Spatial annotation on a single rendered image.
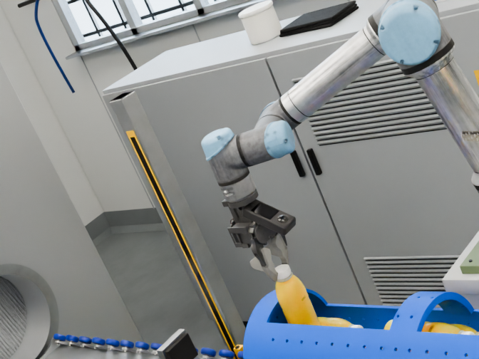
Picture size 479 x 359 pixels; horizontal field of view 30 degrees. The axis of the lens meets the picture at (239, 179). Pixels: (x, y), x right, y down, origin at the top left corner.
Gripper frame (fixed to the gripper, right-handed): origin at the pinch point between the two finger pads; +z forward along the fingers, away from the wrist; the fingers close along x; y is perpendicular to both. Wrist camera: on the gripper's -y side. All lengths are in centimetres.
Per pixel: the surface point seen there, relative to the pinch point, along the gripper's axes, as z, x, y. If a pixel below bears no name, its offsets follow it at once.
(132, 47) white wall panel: -8, -259, 326
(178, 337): 23, -2, 52
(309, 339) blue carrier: 11.7, 9.2, -9.3
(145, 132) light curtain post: -27, -32, 65
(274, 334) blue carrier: 11.3, 8.9, 1.3
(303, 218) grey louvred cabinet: 62, -138, 122
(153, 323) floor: 129, -141, 271
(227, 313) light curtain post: 37, -32, 65
